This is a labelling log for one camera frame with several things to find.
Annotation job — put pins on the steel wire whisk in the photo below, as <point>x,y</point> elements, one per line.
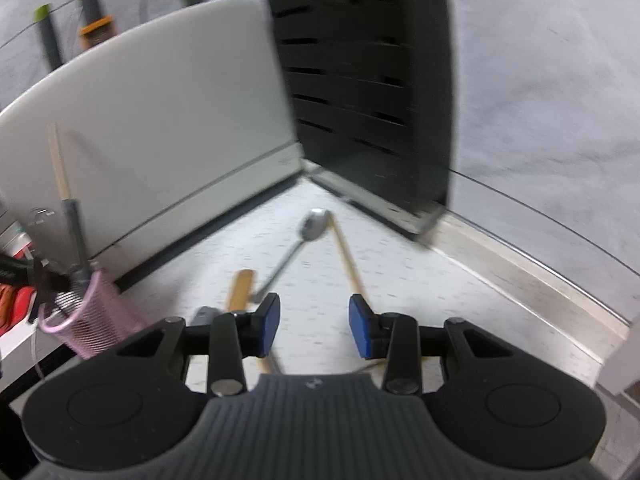
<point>67,303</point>

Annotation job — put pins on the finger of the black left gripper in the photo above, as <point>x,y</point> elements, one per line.
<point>35,273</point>

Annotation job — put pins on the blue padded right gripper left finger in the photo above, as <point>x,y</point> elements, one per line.
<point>234,336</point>

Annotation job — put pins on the red plastic container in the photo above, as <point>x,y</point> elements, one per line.
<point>14,305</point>

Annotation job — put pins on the long wooden chopstick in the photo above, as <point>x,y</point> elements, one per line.
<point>348,259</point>

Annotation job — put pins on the pink mesh utensil cup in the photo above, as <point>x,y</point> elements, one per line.
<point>102,321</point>

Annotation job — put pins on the grey vegetable peeler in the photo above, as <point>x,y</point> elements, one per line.
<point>83,271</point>

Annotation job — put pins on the grey folding tool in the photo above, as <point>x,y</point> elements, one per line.
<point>204,316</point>

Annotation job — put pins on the wooden spatula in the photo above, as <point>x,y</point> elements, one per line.
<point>239,299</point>

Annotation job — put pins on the long curved wooden spoon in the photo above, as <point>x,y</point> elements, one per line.
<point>58,164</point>

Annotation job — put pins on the black slotted knife block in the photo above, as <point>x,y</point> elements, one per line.
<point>372,90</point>

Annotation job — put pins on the grey knife steriliser box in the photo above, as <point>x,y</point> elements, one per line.
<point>162,129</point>

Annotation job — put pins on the green capped knife handle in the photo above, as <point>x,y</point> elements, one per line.
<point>48,36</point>

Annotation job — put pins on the orange sharpener handle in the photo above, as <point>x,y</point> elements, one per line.
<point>97,32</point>

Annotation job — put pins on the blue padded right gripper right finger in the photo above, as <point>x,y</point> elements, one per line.
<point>392,337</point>

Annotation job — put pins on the steel spoon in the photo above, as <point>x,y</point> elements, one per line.
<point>313,227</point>

